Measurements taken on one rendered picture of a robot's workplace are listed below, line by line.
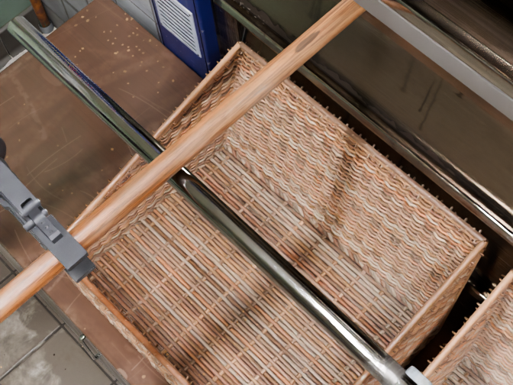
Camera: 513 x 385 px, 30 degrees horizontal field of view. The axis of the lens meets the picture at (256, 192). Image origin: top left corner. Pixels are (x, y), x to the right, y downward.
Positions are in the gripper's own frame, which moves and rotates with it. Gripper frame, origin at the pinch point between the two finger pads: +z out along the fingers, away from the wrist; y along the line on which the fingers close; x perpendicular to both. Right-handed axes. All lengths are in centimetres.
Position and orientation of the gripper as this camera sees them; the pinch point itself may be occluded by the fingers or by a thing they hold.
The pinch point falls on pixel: (64, 249)
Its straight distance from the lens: 114.8
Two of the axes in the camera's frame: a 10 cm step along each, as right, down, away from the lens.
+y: 0.7, 4.4, 8.9
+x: -7.2, 6.4, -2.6
